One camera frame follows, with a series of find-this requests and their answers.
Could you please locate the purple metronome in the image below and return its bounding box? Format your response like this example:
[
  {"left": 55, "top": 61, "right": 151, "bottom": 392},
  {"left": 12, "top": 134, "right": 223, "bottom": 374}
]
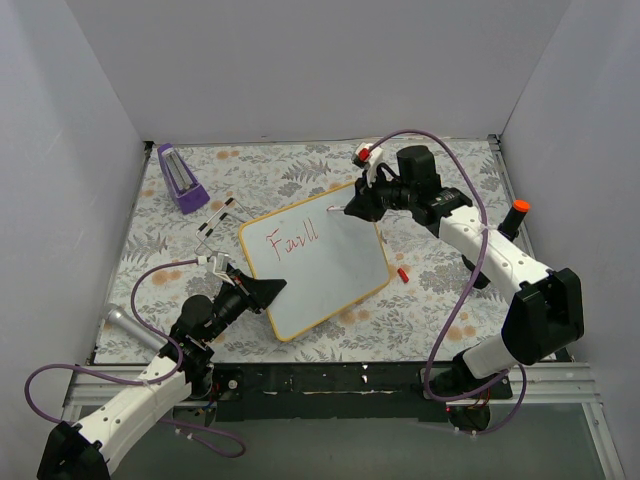
[{"left": 157, "top": 143, "right": 210, "bottom": 214}]

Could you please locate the black orange-tipped flashlight on stand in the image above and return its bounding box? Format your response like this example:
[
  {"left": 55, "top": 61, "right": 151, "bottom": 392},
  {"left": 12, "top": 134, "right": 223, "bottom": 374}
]
[{"left": 462, "top": 198, "right": 530, "bottom": 290}]

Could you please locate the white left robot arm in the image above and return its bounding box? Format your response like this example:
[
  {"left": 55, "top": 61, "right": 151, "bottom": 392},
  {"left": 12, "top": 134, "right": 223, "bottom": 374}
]
[{"left": 36, "top": 265, "right": 287, "bottom": 479}]

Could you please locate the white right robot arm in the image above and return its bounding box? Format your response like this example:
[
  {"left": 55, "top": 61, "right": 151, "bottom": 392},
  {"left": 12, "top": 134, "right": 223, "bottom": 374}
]
[{"left": 344, "top": 144, "right": 584, "bottom": 401}]

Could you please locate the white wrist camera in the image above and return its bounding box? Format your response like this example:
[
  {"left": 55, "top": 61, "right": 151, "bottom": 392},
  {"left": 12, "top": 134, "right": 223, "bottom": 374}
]
[
  {"left": 352, "top": 143, "right": 384, "bottom": 187},
  {"left": 206, "top": 252, "right": 230, "bottom": 281}
]

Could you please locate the red marker cap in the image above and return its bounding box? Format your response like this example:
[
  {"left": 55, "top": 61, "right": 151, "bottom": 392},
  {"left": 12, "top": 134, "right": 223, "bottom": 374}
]
[{"left": 397, "top": 268, "right": 409, "bottom": 283}]

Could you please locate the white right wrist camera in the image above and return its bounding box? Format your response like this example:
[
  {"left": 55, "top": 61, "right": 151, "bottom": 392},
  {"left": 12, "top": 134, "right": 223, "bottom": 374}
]
[{"left": 352, "top": 143, "right": 384, "bottom": 187}]

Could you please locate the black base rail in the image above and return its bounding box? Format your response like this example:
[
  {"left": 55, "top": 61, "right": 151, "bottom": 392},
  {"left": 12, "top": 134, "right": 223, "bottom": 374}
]
[{"left": 154, "top": 360, "right": 501, "bottom": 421}]

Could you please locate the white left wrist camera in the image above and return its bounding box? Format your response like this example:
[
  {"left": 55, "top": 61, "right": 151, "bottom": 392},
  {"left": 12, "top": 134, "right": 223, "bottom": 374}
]
[{"left": 206, "top": 252, "right": 230, "bottom": 281}]

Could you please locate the silver microphone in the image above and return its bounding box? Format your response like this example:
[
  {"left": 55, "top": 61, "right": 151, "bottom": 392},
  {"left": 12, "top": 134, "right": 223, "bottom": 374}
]
[{"left": 101, "top": 303, "right": 165, "bottom": 352}]

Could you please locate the yellow framed whiteboard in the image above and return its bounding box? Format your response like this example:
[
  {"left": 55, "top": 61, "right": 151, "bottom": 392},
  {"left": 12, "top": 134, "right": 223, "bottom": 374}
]
[{"left": 238, "top": 183, "right": 393, "bottom": 342}]

